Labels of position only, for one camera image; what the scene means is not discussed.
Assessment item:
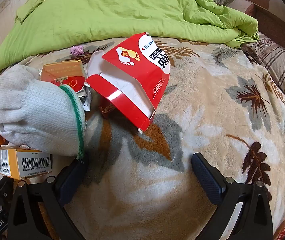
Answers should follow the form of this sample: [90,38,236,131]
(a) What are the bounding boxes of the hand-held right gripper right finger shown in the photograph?
[191,152,274,240]

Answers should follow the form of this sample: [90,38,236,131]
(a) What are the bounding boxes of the shiny metal object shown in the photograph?
[76,86,93,112]

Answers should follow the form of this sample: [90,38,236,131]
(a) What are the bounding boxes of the red and white open carton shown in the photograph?
[85,32,171,133]

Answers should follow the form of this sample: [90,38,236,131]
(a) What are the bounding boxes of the white knit glove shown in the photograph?
[0,64,86,160]

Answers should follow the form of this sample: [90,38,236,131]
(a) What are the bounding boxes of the yellow barcode box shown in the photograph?
[0,147,53,181]

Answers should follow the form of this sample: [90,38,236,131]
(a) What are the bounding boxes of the striped brown cushion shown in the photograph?
[241,31,285,117]

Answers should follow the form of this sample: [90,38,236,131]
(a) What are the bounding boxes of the red and gold carton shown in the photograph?
[39,60,87,92]

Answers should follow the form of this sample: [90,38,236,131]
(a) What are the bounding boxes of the leaf print blanket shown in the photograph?
[15,37,285,240]

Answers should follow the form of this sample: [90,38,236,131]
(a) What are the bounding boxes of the green quilt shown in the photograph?
[0,0,260,79]

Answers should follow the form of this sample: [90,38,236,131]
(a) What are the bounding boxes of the purple paper ball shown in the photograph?
[70,45,84,56]

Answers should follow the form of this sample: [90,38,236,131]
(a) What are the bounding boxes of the dark red small box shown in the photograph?
[99,97,116,119]

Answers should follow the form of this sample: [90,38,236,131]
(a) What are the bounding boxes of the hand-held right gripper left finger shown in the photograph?
[7,154,89,240]

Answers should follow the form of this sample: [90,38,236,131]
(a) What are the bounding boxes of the brown upholstered headboard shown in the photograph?
[229,0,285,63]

